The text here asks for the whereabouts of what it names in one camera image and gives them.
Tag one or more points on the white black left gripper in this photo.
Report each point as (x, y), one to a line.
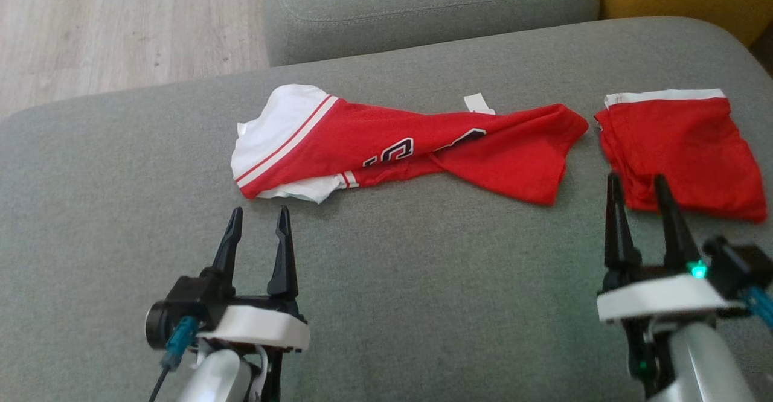
(259, 326)

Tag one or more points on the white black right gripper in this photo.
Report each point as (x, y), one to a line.
(658, 296)

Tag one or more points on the red shorts with white band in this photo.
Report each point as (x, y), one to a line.
(682, 148)

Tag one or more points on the red white printed jersey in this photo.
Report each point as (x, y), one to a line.
(423, 142)

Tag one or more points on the grey fabric sofa seat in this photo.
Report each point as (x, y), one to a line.
(423, 281)

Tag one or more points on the grey sofa cushion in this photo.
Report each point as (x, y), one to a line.
(423, 9)

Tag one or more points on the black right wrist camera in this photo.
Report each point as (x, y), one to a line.
(740, 263)

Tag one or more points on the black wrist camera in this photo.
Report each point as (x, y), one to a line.
(163, 323)
(740, 263)

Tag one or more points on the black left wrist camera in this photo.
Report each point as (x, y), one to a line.
(163, 323)

